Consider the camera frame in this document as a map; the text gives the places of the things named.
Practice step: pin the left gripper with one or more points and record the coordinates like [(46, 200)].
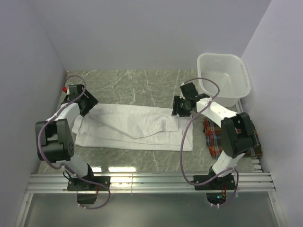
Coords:
[(92, 101)]

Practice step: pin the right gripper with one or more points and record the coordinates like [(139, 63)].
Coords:
[(176, 108)]

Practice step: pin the white long sleeve shirt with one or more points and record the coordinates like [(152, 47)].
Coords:
[(132, 127)]

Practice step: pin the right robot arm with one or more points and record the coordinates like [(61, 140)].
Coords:
[(237, 134)]

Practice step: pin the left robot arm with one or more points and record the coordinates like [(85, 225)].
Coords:
[(54, 141)]

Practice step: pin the white plastic basin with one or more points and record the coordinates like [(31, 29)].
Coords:
[(229, 72)]

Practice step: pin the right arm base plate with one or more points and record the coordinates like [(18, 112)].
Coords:
[(220, 183)]

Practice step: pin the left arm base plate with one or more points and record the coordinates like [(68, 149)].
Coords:
[(76, 184)]

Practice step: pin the aluminium mounting rail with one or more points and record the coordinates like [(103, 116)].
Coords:
[(148, 183)]

